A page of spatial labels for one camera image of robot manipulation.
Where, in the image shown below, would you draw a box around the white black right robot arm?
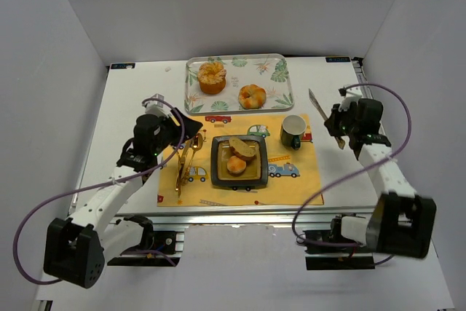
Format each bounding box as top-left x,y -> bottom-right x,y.
324,97 -> 437,259

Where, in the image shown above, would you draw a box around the black XDOF label right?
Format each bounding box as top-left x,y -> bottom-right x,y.
325,56 -> 351,63

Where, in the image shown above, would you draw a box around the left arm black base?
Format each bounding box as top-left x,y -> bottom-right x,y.
107,216 -> 184,267

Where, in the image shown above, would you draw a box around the large sugared ring cake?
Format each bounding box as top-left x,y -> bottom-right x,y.
197,62 -> 226,95

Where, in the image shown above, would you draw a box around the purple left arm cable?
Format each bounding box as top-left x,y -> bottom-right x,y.
12,98 -> 186,286

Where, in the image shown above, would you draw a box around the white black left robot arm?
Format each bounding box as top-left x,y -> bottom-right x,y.
43,108 -> 202,288

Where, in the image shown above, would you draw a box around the black square amber plate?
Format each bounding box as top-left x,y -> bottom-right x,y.
210,135 -> 268,191

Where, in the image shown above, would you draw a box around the yellow vehicle-print placemat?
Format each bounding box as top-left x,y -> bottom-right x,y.
157,114 -> 320,207

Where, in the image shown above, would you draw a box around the small round bun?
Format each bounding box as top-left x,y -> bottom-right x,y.
226,156 -> 247,176

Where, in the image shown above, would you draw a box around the silver metal tongs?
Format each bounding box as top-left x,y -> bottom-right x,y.
308,88 -> 346,149

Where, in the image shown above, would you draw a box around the gold knife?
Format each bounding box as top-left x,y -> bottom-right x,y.
174,139 -> 194,192

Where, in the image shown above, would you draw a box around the black xdof label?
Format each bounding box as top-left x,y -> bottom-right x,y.
325,56 -> 351,63
110,63 -> 135,70

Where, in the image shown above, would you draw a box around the dark green mug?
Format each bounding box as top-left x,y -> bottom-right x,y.
280,115 -> 307,150

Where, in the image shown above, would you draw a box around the gold spoon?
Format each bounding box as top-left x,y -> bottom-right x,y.
181,133 -> 204,185

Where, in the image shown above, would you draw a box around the twisted ring bread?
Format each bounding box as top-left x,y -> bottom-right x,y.
238,84 -> 266,109

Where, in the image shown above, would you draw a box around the leaf-patterned white tray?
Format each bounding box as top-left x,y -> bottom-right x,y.
184,53 -> 294,115

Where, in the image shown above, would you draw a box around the black XDOF label left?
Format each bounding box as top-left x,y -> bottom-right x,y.
110,63 -> 135,70

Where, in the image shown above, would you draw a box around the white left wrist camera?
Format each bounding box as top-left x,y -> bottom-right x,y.
141,93 -> 170,117

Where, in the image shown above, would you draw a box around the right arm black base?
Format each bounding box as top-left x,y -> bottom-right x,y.
296,230 -> 375,271

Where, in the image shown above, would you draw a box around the gold fork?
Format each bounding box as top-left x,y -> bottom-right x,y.
170,143 -> 190,195

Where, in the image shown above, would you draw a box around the seeded bread slice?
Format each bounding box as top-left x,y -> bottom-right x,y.
229,136 -> 256,161

